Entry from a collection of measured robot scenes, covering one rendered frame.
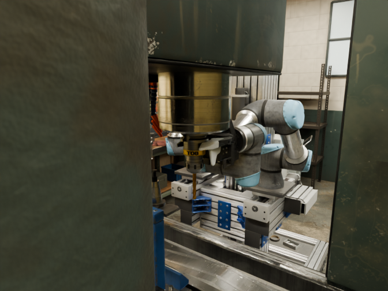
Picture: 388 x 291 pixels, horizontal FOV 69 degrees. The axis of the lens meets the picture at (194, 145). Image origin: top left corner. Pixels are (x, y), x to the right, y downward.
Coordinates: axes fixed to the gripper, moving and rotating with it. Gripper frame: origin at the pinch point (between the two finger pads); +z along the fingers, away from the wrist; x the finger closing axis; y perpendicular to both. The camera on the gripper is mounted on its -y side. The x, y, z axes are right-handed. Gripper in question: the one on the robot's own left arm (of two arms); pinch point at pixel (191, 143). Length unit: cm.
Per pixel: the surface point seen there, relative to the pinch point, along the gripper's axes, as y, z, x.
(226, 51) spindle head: -18.0, 7.1, -12.5
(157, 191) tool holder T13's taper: 19.0, -10.4, 20.6
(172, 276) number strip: 51, -16, 19
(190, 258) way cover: 73, -55, 41
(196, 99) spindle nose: -9.9, 5.2, -5.0
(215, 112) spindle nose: -7.3, 1.9, -7.4
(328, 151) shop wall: 88, -459, 58
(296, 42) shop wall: -92, -457, 124
